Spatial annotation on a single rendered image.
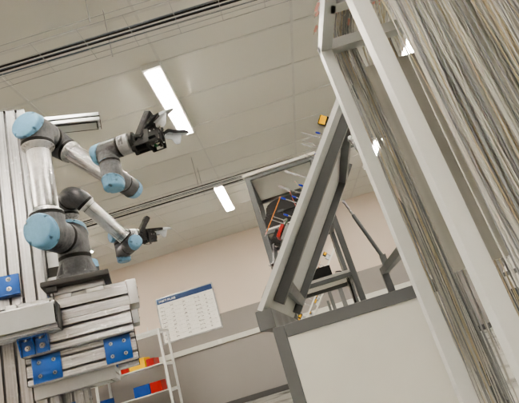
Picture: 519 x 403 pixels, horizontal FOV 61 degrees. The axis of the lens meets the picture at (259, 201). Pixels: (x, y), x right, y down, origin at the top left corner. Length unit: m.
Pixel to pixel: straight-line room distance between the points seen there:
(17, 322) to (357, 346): 1.05
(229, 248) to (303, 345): 8.08
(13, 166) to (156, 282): 7.80
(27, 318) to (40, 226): 0.30
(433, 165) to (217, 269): 8.81
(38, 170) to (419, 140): 1.36
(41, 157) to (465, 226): 1.46
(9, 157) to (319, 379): 1.55
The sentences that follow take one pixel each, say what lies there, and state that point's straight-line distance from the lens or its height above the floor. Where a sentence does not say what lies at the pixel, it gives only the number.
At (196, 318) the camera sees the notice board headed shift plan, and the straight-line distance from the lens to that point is 9.38.
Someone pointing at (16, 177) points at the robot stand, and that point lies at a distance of 2.10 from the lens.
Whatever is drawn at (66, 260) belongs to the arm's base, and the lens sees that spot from 1.74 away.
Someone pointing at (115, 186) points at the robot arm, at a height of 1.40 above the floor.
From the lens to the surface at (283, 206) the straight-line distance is 2.89.
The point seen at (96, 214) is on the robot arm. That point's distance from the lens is 2.40.
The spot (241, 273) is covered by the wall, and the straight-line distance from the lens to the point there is 9.34.
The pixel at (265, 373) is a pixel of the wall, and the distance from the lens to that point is 9.19.
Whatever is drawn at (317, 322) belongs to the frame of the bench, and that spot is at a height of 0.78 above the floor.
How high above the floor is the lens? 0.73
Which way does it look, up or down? 19 degrees up
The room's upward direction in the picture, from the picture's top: 17 degrees counter-clockwise
